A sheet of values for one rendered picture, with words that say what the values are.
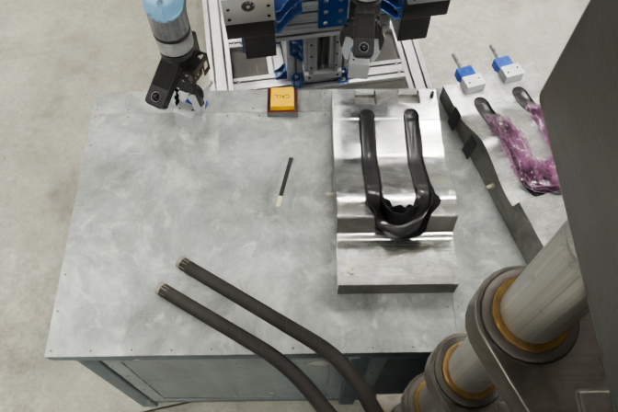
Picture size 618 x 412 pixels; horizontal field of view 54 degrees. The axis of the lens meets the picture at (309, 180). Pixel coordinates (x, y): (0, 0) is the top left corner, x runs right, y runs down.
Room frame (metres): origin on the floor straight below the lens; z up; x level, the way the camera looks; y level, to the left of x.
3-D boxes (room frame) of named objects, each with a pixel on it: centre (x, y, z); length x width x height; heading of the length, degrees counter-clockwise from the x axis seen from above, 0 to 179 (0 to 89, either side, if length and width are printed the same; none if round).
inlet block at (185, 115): (0.87, 0.26, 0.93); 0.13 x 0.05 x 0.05; 156
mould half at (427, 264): (0.69, -0.19, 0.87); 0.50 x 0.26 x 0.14; 1
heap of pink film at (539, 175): (0.78, -0.54, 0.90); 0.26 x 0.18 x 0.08; 18
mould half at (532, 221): (0.78, -0.55, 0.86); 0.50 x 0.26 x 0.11; 18
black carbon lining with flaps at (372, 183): (0.71, -0.20, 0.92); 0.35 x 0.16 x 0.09; 1
